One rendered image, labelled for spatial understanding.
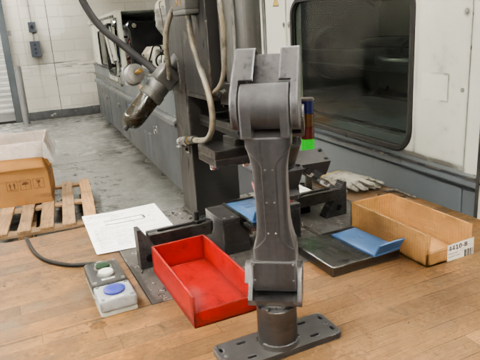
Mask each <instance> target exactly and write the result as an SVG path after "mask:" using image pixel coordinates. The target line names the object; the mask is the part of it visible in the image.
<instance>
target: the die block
mask: <svg viewBox="0 0 480 360"><path fill-rule="evenodd" d="M290 211H291V218H292V219H293V221H292V224H293V227H294V231H295V234H296V235H297V238H298V237H301V212H300V207H299V208H295V209H290ZM206 218H209V219H211V220H212V221H213V228H214V229H213V231H212V233H211V234H208V238H209V239H210V240H211V241H213V242H214V243H215V244H216V245H217V246H218V247H219V248H220V249H221V250H222V251H224V252H225V253H226V254H227V255H231V254H236V253H239V252H243V251H247V250H250V237H249V232H248V230H247V229H245V228H244V227H243V226H241V225H240V221H237V222H233V223H230V224H224V225H221V224H220V223H219V222H218V221H217V220H215V219H214V218H213V217H211V216H210V215H208V214H207V213H206Z"/></svg>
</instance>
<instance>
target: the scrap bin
mask: <svg viewBox="0 0 480 360"><path fill-rule="evenodd" d="M151 254H152V260H153V266H154V273H155V274H156V275H157V277H158V278H159V280H160V281H161V283H162V284H163V285H164V286H165V288H166V290H167V291H168V292H169V293H170V294H171V296H172V298H173V299H174V301H175V302H176V303H177V304H178V306H179V307H180V309H181V310H182V311H183V313H184V314H185V315H186V317H187V319H188V320H189V321H190V322H191V324H192V325H193V327H194V328H195V329H197V328H199V327H202V326H206V325H209V324H212V323H216V322H218V321H222V320H225V319H229V318H231V317H235V316H238V315H241V314H245V313H248V312H250V311H255V310H256V306H248V287H249V285H248V284H245V270H244V269H243V268H242V267H240V266H239V265H238V264H237V263H236V262H235V261H234V260H233V259H232V258H231V257H230V256H228V255H227V254H226V253H225V252H224V251H222V250H221V249H220V248H219V247H218V246H217V245H216V244H215V243H214V242H213V241H211V240H210V239H209V238H208V237H207V236H205V235H204V234H202V235H198V236H193V237H189V238H186V239H180V240H177V241H171V242H168V243H165V244H159V245H156V246H151Z"/></svg>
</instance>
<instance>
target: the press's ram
mask: <svg viewBox="0 0 480 360"><path fill-rule="evenodd" d="M215 114H216V127H215V130H217V131H220V132H222V133H225V134H226V135H223V139H224V140H219V141H210V142H207V143H200V144H198V151H199V159H200V160H202V161H204V162H206V163H208V164H209V166H210V169H211V170H212V171H216V170H217V169H218V168H219V167H223V166H231V165H239V164H242V166H249V163H251V162H250V160H249V155H248V153H247V150H246V149H245V144H244V139H240V131H233V130H232V128H231V124H230V119H229V111H228V110H226V111H219V112H215ZM199 118H200V124H201V125H203V126H207V127H209V113H207V114H199Z"/></svg>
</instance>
